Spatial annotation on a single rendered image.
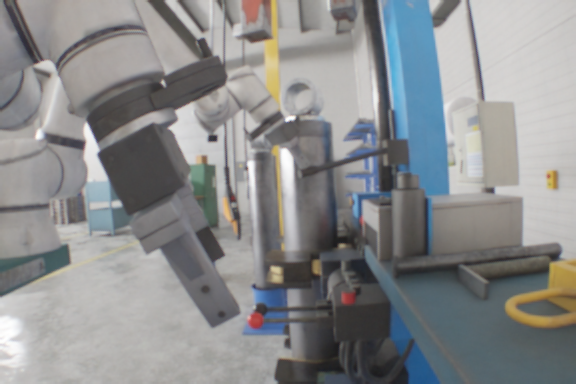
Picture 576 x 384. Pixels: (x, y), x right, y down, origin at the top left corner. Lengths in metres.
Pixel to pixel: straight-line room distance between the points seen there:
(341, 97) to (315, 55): 1.97
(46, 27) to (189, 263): 0.21
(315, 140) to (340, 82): 11.29
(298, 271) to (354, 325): 0.45
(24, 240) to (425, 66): 1.37
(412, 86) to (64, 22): 1.14
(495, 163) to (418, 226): 0.94
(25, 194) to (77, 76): 0.61
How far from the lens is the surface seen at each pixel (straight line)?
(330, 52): 12.81
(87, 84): 0.27
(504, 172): 1.59
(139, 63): 0.27
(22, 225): 0.86
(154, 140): 0.22
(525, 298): 0.48
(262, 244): 2.55
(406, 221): 0.67
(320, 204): 1.16
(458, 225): 0.82
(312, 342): 1.32
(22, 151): 0.87
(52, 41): 0.30
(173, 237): 0.20
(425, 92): 1.26
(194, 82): 0.26
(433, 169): 1.23
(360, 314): 0.65
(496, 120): 1.59
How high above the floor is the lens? 1.27
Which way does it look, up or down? 2 degrees down
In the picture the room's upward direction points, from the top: 3 degrees counter-clockwise
